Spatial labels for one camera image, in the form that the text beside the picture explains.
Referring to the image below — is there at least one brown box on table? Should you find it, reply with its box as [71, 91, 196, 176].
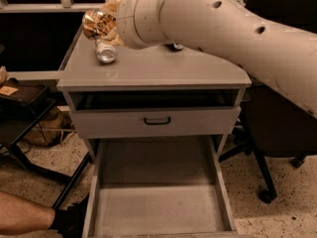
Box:
[0, 78, 50, 105]

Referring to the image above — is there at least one blue soda can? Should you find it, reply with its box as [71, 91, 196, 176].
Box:
[172, 43, 183, 51]

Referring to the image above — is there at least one black shoe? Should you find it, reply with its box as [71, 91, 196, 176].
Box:
[50, 196, 89, 238]

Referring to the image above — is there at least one grey drawer cabinet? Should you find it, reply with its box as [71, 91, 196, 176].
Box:
[57, 34, 251, 156]

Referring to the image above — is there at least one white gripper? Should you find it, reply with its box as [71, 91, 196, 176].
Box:
[101, 0, 168, 50]

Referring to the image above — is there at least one open grey middle drawer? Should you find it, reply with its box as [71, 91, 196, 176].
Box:
[82, 136, 254, 238]

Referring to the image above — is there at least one black drawer handle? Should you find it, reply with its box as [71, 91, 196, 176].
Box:
[143, 117, 171, 126]

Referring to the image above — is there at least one person's bare leg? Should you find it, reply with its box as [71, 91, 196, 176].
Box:
[0, 192, 55, 235]

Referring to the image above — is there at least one closed grey upper drawer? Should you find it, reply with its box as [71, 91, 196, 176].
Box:
[71, 107, 240, 139]

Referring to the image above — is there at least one brown bag on floor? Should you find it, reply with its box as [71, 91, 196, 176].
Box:
[24, 106, 69, 147]

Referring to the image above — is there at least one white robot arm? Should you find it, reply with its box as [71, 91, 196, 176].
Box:
[102, 0, 317, 117]

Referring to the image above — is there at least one crushed white silver can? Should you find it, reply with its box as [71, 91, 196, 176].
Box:
[95, 40, 117, 63]

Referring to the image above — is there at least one black office chair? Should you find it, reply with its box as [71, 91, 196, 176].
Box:
[219, 0, 317, 203]

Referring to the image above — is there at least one black side table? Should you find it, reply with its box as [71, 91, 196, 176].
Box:
[0, 97, 91, 209]

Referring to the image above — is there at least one crushed orange can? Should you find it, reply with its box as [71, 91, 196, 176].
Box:
[82, 10, 117, 39]

